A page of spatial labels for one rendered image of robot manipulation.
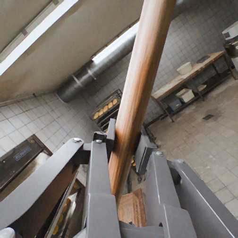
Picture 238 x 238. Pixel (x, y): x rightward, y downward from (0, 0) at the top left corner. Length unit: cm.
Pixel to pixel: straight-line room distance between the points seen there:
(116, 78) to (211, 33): 327
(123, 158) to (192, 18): 566
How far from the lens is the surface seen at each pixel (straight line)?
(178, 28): 555
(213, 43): 592
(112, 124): 18
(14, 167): 172
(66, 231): 182
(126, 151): 17
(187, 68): 490
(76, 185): 219
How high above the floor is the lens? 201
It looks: 13 degrees down
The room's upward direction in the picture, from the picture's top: 38 degrees counter-clockwise
